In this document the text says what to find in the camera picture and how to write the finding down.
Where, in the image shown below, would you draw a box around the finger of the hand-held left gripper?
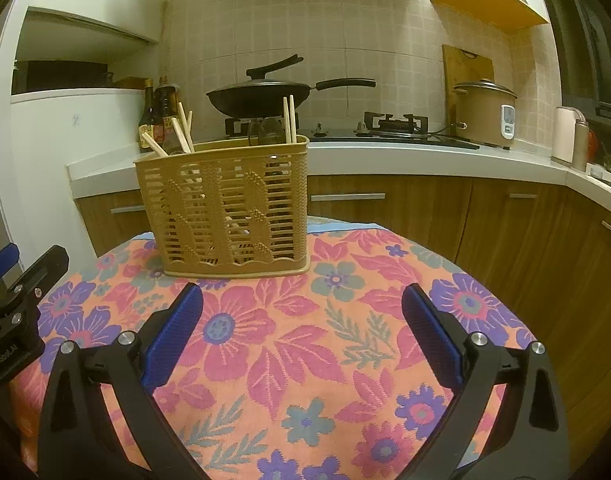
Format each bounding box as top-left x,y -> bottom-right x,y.
0,244 -> 20,291
10,245 -> 70,312

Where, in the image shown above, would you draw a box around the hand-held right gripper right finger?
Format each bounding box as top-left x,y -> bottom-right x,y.
401,282 -> 571,480

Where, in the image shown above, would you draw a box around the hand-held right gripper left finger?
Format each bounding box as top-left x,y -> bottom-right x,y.
38,282 -> 206,480

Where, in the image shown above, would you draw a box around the tan plastic utensil basket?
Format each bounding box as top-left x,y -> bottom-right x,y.
134,135 -> 311,279

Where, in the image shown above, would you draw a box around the floral tablecloth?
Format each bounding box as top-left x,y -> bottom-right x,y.
13,215 -> 539,480

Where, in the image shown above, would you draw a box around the yellow label sauce bottle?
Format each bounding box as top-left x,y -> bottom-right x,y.
138,79 -> 164,154

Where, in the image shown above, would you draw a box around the black gas stove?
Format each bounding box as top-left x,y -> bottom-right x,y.
224,112 -> 481,150

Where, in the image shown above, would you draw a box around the red label sauce bottle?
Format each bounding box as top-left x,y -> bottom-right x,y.
154,76 -> 182,147

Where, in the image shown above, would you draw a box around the brown rice cooker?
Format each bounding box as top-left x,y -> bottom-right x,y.
453,79 -> 517,149

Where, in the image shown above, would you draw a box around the pale electric kettle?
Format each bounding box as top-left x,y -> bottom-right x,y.
551,106 -> 584,165

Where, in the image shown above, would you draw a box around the steel thermos bottle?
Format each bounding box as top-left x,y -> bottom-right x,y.
571,119 -> 591,172

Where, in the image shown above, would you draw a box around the black wok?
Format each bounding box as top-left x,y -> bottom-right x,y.
206,78 -> 377,119

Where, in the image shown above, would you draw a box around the wooden cutting board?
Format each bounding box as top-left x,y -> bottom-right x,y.
441,44 -> 495,122

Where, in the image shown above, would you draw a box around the glass wok lid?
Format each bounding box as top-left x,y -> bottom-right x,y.
208,54 -> 313,98

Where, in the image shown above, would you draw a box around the dark window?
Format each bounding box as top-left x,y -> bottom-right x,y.
533,0 -> 611,126

